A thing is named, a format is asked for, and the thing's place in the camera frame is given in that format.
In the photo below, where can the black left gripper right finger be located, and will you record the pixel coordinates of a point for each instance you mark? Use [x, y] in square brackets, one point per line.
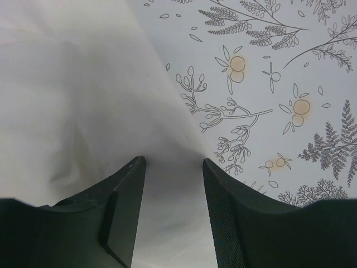
[253, 230]

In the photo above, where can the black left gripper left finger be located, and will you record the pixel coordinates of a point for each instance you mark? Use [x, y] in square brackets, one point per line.
[93, 228]

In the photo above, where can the white t shirt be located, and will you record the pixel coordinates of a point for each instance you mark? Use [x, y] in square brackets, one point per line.
[83, 92]

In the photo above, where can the floral patterned table mat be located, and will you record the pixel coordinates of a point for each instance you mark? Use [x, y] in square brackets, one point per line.
[272, 86]

